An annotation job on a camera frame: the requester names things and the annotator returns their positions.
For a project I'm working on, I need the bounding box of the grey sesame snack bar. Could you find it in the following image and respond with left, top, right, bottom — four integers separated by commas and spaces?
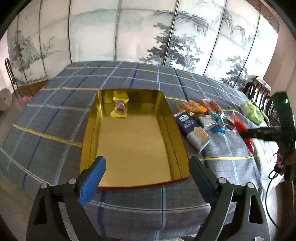
196, 115, 216, 131

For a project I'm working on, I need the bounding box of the painted folding screen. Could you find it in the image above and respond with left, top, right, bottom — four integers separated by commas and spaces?
6, 1, 280, 88

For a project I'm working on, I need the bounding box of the navy cracker packet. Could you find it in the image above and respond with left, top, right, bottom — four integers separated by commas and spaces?
174, 110, 211, 153

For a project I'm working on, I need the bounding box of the orange-red clear snack bag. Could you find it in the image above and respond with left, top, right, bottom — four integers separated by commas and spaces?
197, 99, 214, 114

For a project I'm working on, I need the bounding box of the clear nougat snack pack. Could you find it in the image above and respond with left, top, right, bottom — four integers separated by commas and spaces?
223, 114, 235, 130

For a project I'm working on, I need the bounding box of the yellow candy packet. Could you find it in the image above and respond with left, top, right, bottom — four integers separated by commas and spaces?
110, 91, 129, 118

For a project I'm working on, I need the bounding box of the round millstone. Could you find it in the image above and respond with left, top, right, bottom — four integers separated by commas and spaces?
0, 88, 12, 111

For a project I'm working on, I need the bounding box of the dark wooden chair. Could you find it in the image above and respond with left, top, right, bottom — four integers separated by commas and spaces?
243, 75, 278, 125

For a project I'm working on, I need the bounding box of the red Chinese snack pack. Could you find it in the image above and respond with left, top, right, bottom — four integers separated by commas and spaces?
232, 114, 254, 154

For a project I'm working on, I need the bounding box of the orange snack packet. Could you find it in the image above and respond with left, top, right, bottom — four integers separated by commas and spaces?
177, 100, 207, 116

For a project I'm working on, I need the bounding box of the clear peanut snack bag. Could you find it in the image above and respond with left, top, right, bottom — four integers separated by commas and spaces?
203, 99, 223, 114

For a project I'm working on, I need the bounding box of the red gold toffee tin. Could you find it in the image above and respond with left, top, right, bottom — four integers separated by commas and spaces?
80, 89, 190, 188

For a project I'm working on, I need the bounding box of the blue snack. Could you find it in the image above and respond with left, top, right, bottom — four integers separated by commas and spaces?
210, 113, 225, 128
212, 126, 226, 134

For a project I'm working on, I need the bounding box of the green tissue pack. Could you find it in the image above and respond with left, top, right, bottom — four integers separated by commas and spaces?
240, 101, 263, 126

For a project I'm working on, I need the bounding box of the black cable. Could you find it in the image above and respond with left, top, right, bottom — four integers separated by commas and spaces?
264, 159, 282, 230

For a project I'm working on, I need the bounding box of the plaid blue tablecloth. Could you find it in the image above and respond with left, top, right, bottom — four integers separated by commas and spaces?
0, 60, 278, 241

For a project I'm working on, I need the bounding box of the person right hand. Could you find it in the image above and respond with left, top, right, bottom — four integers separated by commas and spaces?
274, 149, 287, 176

